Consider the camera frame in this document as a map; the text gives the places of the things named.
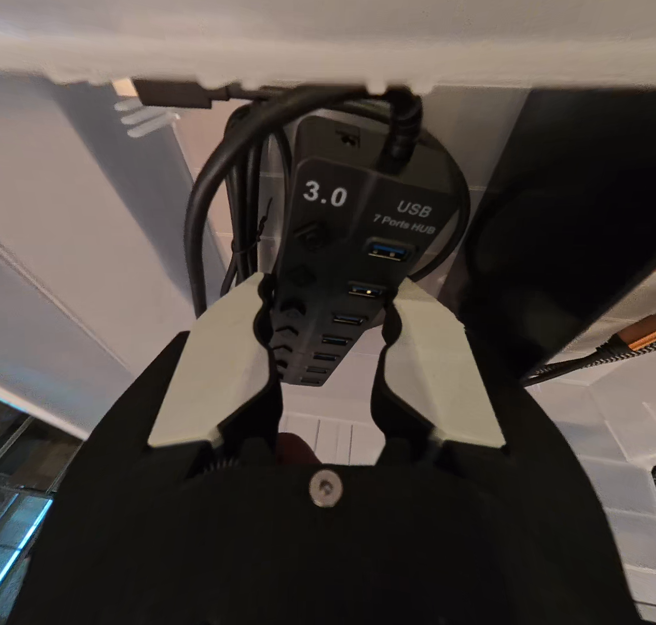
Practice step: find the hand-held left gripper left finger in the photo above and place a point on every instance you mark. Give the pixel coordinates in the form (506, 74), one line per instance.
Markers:
(220, 379)

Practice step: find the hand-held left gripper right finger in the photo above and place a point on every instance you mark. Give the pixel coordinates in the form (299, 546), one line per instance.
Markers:
(440, 379)

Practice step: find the clear plastic bin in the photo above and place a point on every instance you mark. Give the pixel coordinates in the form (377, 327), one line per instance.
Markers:
(589, 430)

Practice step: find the black usb hub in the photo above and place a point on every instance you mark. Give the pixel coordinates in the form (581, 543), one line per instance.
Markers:
(353, 184)

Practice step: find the person's left hand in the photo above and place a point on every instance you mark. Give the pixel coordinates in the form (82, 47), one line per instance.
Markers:
(294, 450)

